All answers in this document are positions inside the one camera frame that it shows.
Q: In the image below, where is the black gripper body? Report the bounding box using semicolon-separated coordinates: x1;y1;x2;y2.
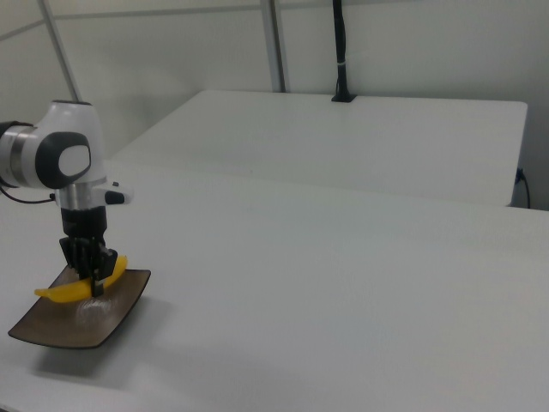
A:
59;205;110;242

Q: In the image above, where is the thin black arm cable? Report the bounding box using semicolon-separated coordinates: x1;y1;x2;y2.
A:
0;184;57;205

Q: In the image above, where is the black wall cable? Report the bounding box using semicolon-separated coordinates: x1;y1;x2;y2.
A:
516;168;532;210

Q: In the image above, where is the square brown ceramic plate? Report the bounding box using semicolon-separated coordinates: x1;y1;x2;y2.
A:
7;263;153;350

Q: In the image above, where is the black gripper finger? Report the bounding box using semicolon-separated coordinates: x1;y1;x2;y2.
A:
91;241;118;298
58;236;94;281

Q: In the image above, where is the black camera pole white band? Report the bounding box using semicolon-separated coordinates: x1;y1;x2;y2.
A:
330;0;359;104

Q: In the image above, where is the yellow banana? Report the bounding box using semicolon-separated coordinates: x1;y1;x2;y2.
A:
33;253;130;304

